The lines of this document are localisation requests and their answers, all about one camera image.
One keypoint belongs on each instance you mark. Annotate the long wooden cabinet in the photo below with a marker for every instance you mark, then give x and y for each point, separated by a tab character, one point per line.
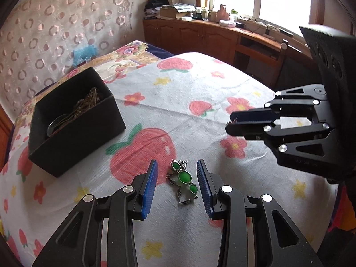
189	36

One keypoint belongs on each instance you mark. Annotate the blue plastic bag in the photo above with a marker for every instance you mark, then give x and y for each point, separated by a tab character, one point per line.
84	55

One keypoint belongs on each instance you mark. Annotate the black box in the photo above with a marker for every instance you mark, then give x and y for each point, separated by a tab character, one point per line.
83	147

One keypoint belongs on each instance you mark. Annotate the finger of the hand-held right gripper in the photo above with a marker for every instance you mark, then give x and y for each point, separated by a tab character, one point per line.
250	130
267	114

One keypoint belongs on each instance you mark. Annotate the pale green jade bangle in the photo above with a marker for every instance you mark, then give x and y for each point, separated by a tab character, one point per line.
50	126

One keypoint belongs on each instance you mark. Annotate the dark blue bedsheet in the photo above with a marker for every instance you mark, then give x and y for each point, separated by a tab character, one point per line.
158	51

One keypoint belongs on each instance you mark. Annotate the wooden chair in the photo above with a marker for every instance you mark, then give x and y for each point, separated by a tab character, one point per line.
279	61

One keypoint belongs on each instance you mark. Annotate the dark pile of clutter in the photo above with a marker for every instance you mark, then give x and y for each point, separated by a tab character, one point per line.
153	8

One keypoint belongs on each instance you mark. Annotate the sheer circle pattern curtain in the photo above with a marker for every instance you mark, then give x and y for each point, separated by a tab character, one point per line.
55	19

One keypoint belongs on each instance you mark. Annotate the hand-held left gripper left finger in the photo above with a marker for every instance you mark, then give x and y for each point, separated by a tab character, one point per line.
150	190

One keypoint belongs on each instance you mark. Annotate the strawberry print white sheet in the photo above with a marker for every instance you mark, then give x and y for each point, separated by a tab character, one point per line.
194	89

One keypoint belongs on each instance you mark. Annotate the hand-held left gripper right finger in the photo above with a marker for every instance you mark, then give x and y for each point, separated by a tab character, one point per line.
203	190

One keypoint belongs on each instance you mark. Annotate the pink bottle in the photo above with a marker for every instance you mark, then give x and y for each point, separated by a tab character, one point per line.
222	14

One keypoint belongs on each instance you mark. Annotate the flat cardboard box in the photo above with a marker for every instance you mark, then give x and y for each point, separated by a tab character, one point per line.
172	12

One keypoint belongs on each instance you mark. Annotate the floral blanket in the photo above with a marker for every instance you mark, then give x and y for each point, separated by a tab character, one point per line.
125	61

